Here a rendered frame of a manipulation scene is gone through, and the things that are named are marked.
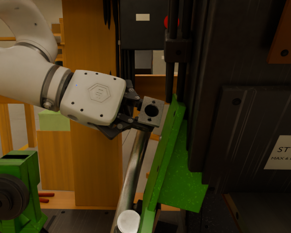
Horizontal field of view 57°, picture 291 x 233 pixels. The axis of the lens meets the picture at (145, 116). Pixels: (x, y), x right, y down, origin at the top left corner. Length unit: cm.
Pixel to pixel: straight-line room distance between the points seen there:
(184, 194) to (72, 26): 53
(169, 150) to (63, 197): 63
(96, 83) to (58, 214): 46
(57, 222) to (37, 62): 46
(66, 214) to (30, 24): 52
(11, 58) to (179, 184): 35
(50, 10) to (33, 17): 1088
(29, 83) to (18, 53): 7
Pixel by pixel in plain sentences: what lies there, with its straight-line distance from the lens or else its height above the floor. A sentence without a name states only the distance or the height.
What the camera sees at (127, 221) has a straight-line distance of 45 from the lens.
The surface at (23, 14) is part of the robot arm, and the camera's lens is 53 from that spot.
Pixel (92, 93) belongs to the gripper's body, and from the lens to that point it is 49.
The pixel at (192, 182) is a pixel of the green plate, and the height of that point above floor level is 115.
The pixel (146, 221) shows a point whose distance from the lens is 43.
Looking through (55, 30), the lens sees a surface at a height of 216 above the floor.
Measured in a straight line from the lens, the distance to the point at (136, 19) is 64.
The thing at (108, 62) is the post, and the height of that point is 132.
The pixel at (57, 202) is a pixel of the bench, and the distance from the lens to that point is 94.
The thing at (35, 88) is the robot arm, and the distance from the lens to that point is 50.
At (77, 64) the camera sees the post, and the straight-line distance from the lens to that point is 77.
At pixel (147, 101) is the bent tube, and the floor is 126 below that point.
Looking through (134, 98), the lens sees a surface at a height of 126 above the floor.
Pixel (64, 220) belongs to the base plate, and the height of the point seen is 90.
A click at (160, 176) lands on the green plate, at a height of 117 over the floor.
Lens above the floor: 134
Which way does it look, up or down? 13 degrees down
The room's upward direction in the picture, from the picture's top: straight up
